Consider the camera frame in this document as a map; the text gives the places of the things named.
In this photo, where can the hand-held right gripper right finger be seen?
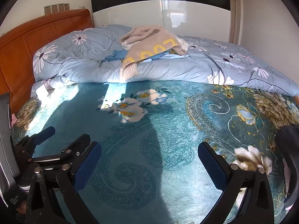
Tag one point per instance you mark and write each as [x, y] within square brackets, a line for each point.
[210, 168]

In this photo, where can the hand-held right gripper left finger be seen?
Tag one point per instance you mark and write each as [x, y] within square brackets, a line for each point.
[87, 165]

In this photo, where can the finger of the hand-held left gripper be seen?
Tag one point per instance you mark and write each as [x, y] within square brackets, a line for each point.
[78, 144]
[44, 134]

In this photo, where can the fuzzy beige yellow sock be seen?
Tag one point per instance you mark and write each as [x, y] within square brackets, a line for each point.
[149, 44]

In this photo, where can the person's left hand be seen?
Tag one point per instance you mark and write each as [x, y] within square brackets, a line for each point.
[22, 207]

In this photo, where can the pink cloth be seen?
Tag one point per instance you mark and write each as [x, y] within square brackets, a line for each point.
[13, 119]

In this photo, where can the teal floral blanket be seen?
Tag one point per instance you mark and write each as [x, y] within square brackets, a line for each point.
[163, 133]

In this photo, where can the dark garment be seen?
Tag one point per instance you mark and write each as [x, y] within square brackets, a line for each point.
[289, 149]

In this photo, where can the wooden headboard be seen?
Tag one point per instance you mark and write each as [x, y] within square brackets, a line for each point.
[23, 42]

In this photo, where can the blue floral pillow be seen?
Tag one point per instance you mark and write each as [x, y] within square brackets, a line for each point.
[186, 67]

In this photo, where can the light blue garment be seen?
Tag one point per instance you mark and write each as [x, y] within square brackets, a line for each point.
[170, 56]

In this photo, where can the white wardrobe with black stripe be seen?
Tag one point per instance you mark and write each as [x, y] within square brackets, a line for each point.
[130, 16]

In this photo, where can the beige door frame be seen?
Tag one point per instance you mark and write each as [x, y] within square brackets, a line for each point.
[234, 16]

